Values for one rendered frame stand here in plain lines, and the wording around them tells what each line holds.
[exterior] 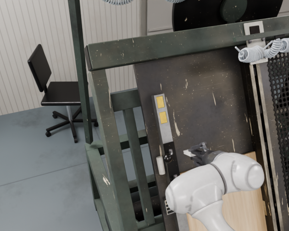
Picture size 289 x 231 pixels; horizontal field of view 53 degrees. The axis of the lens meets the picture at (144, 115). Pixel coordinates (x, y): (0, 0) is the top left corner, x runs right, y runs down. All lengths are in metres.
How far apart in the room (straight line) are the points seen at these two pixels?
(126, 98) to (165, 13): 2.99
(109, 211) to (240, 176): 1.23
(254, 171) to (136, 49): 0.66
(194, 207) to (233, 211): 0.76
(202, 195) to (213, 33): 0.77
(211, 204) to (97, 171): 1.45
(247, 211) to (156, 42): 0.96
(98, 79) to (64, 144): 2.50
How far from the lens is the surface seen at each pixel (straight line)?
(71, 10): 1.65
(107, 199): 2.03
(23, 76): 4.13
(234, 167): 0.90
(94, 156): 2.31
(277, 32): 1.36
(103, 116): 1.22
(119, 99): 1.32
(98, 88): 1.22
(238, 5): 2.00
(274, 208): 1.71
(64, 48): 4.02
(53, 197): 3.15
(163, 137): 1.31
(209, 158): 1.03
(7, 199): 3.29
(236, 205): 1.60
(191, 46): 1.31
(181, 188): 0.85
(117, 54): 1.20
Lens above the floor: 2.41
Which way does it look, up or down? 37 degrees down
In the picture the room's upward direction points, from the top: straight up
